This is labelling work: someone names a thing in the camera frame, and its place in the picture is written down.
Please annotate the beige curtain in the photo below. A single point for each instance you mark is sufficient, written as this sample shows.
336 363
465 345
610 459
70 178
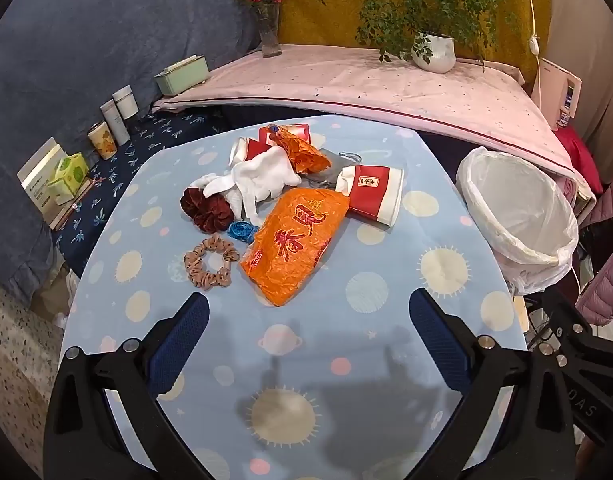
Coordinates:
586 20

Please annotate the tan spotted scrunchie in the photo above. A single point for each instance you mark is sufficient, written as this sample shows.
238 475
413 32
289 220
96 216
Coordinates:
194 265

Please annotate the potted green plant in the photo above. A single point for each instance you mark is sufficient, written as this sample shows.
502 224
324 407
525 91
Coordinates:
434 52

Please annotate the pink quilt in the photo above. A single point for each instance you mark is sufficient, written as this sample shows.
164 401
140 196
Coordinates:
361 85

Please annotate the large orange plastic bag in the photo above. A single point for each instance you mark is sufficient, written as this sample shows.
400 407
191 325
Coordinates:
291 245

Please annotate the white wall device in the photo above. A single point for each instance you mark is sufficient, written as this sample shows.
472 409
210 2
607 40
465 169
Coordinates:
551 85

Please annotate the navy printed cloth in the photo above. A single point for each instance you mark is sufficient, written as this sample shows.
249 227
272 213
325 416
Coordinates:
151 135

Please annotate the blue blanket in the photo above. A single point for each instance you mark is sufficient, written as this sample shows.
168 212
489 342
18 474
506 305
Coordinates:
111 35

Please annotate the pink down jacket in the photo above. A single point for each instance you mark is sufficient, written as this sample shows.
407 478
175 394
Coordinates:
606 280

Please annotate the yellow blanket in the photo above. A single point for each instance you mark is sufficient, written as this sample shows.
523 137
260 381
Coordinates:
296 25

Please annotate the white carton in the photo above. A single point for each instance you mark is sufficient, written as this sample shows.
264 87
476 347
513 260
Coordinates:
36 180

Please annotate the small orange plastic bag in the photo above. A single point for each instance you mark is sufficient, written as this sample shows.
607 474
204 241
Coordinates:
306 155

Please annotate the white cotton glove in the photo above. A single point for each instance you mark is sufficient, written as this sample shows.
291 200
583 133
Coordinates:
214 182
266 175

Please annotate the floral print can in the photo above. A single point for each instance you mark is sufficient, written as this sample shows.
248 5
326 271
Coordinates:
104 142

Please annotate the pale green box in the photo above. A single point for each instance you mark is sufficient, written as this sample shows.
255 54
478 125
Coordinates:
181 77

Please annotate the glass vase with red flowers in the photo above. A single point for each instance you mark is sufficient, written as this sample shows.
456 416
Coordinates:
270 35

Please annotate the dark red velvet scrunchie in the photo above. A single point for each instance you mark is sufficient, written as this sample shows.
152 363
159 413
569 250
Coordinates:
196 205

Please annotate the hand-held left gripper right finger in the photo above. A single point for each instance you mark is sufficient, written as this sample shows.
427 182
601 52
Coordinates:
436 340

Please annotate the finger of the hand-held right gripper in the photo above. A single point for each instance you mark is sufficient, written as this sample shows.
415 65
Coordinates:
564 307

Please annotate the flattened red paper cup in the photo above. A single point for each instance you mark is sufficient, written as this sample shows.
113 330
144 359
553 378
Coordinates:
292 132

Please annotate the short white canister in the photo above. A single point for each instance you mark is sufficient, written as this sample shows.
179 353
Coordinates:
126 105

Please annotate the tall grey canister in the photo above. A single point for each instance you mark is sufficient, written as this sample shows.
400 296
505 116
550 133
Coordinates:
114 122

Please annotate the waste bin with white liner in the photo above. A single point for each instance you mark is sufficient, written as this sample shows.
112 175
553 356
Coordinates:
516 200

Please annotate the blue printed tablecloth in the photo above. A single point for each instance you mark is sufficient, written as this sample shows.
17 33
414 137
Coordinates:
336 320

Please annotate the red and white cloth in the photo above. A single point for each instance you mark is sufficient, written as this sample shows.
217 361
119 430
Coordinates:
254 149

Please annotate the red and white paper cup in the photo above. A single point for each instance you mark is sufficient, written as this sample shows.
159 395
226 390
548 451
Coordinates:
371 195

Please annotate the grey fabric pouch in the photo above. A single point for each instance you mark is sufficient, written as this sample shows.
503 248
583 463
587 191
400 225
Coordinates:
331 167

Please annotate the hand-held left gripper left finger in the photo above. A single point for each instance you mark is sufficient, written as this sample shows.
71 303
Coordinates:
181 345

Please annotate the green tissue box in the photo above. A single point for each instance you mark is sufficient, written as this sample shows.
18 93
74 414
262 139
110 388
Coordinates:
69 175

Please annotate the thin brown book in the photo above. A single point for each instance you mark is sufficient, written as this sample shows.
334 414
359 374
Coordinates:
74 208

